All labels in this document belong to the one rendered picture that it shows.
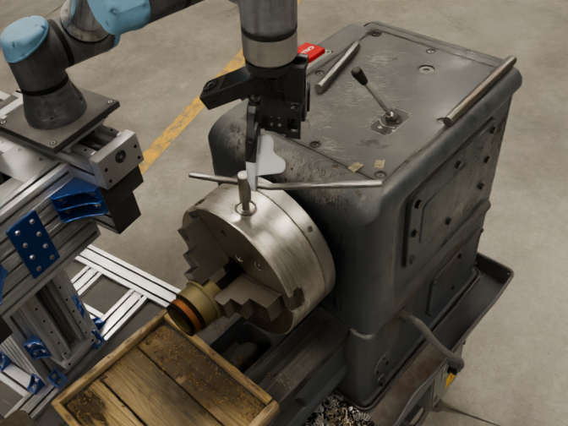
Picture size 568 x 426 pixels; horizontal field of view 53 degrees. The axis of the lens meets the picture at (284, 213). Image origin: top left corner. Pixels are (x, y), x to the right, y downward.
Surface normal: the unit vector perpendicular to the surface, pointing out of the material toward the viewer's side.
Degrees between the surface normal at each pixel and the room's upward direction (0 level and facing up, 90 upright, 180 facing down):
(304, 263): 61
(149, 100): 0
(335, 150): 0
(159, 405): 0
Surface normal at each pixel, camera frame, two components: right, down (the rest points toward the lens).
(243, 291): -0.21, -0.77
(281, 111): -0.22, 0.73
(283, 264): 0.52, -0.11
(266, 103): -0.01, -0.66
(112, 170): 0.84, 0.33
